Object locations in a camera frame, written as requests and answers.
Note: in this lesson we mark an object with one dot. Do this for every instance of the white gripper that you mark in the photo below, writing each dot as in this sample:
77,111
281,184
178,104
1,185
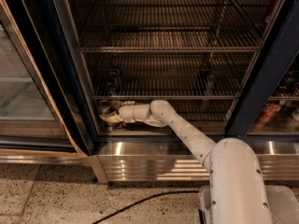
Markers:
126,112

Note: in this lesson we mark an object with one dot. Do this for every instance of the silver redbull can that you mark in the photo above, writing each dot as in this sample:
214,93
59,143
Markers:
107,107

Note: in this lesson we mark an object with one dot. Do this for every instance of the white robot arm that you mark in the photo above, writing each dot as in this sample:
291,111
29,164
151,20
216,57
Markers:
237,189

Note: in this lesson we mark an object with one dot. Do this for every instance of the steel fridge base grille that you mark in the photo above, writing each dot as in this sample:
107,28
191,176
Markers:
173,162

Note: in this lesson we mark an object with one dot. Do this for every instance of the open glass fridge door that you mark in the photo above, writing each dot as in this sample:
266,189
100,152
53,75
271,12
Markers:
43,111

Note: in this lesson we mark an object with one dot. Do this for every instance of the red can right compartment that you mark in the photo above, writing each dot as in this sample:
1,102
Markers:
268,111

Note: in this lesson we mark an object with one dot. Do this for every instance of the dark blue fridge pillar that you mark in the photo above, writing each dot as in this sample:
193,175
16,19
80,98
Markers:
281,50

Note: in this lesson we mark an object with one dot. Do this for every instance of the translucent plastic bin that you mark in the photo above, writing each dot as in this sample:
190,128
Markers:
283,205

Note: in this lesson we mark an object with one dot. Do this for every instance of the lower wire fridge shelf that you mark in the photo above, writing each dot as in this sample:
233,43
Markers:
171,76

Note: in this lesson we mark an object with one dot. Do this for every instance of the wire fridge shelf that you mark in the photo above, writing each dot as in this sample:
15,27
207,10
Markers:
174,26
171,76

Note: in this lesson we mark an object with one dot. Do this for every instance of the upper wire fridge shelf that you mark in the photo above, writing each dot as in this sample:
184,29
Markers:
174,26

